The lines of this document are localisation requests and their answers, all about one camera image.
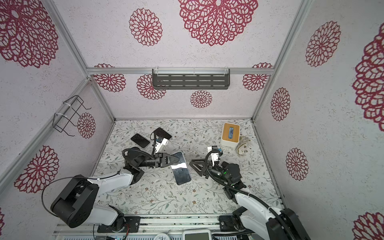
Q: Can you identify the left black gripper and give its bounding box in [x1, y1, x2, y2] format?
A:
[138, 152, 180, 168]

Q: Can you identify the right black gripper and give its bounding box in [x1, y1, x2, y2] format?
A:
[191, 159, 232, 187]

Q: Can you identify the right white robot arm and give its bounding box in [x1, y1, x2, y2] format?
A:
[190, 159, 310, 240]

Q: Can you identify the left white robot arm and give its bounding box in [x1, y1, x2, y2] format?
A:
[48, 147, 180, 232]

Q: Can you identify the black phone far middle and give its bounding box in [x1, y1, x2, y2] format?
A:
[153, 127, 172, 143]

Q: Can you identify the black phone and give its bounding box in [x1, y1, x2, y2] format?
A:
[153, 127, 172, 143]
[131, 134, 150, 149]

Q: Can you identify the black phone far left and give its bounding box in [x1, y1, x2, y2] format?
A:
[131, 134, 150, 149]

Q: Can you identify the white wooden-top tissue box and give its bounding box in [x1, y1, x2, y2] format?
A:
[220, 123, 240, 148]

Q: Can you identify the white display device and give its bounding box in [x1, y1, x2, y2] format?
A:
[182, 229, 212, 240]

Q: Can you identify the white round timer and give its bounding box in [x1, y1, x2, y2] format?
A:
[154, 233, 171, 240]

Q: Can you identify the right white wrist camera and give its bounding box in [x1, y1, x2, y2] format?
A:
[207, 146, 223, 166]

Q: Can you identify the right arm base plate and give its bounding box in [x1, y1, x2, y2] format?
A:
[219, 215, 244, 232]

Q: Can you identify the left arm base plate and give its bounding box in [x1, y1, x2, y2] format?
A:
[97, 216, 141, 234]

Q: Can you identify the grey wall shelf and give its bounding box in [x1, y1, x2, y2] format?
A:
[152, 69, 231, 90]

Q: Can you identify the right black corrugated cable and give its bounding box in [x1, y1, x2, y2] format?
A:
[204, 149, 298, 240]

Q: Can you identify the black wire wall rack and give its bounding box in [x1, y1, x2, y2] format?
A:
[52, 95, 91, 137]

